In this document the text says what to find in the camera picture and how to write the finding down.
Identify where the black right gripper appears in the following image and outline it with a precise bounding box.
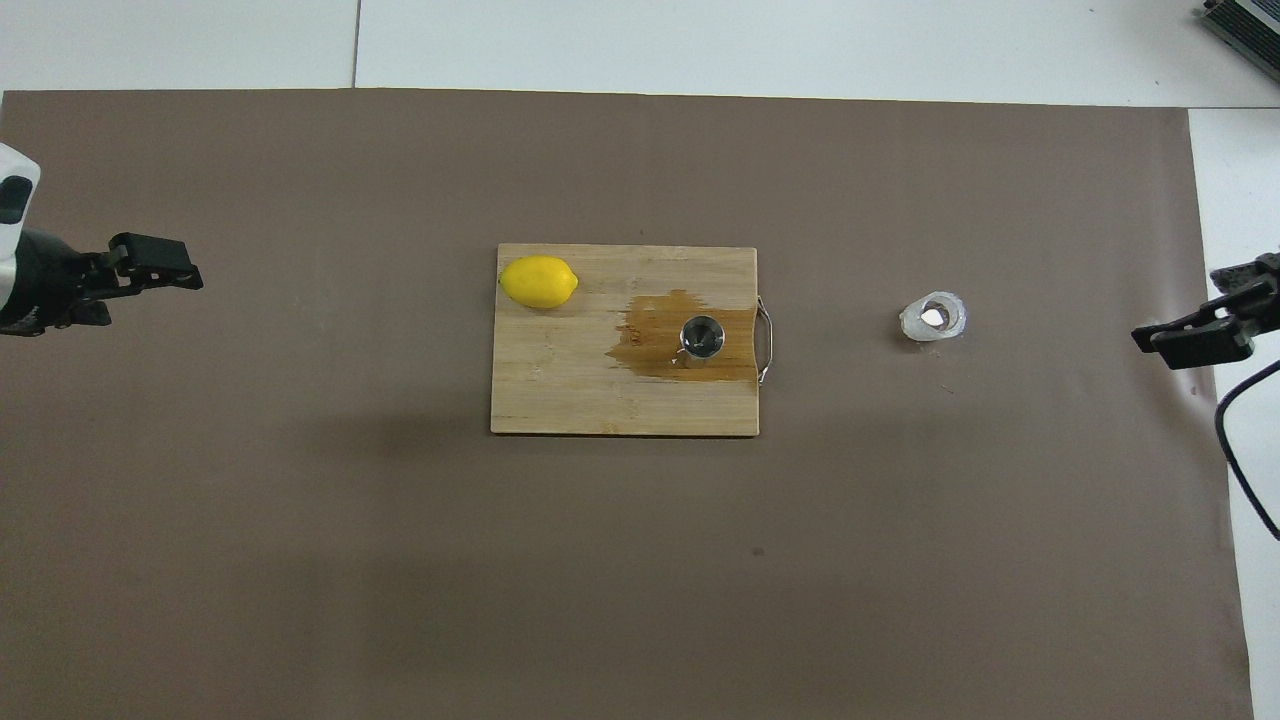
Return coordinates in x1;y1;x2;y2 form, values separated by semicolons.
1132;253;1280;371

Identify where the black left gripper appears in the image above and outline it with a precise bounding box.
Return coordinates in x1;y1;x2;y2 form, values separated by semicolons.
0;228;204;336

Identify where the brown paper table mat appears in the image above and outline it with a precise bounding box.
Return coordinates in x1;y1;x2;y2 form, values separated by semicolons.
0;88;1256;720

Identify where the grey metal device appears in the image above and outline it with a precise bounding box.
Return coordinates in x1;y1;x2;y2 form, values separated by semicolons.
1195;0;1280;83

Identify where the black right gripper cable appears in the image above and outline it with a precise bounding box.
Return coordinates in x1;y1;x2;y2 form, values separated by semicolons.
1214;360;1280;541

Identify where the wooden cutting board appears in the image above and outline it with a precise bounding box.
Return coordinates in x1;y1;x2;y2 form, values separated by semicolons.
490;243;776;438

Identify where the steel double jigger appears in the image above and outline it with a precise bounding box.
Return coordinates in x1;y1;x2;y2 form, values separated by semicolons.
678;315;725;369

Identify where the yellow lemon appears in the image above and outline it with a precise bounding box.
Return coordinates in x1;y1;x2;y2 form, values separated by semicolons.
499;255;580;310

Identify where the white small cup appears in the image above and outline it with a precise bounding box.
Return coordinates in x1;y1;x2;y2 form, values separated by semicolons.
898;290;969;344

